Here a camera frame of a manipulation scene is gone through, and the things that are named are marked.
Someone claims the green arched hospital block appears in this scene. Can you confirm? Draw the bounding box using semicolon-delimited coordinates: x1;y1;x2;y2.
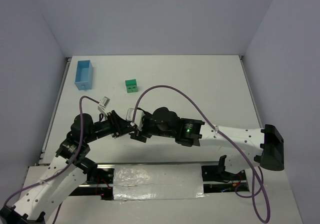
126;84;138;93

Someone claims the green rectangular wooden block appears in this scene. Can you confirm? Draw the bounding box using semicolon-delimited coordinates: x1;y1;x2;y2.
125;79;137;86

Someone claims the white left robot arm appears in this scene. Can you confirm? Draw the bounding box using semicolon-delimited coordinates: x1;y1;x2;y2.
0;111;134;224

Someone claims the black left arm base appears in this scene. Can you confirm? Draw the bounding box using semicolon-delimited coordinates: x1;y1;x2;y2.
76;158;115;185

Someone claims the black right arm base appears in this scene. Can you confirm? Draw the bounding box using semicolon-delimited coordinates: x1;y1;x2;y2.
201;160;249;194

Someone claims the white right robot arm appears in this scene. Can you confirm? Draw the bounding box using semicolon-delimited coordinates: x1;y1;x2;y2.
126;107;285;174

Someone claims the blue plastic bin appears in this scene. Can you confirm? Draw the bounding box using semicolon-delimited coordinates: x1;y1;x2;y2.
74;60;94;90

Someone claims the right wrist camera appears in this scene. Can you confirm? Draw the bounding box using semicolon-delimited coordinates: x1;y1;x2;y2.
126;108;145;131

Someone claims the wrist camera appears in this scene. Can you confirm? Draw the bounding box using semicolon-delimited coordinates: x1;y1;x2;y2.
126;108;145;131
97;97;110;117

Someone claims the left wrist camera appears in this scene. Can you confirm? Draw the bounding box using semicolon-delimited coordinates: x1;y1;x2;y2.
97;97;110;117

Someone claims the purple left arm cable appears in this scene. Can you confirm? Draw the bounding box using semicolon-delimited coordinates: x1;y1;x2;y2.
2;96;102;224

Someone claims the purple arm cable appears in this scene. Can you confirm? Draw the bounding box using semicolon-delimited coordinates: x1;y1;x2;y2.
2;96;102;224
132;85;272;222

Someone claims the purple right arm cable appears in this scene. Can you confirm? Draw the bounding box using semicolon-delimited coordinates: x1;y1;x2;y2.
132;85;272;222

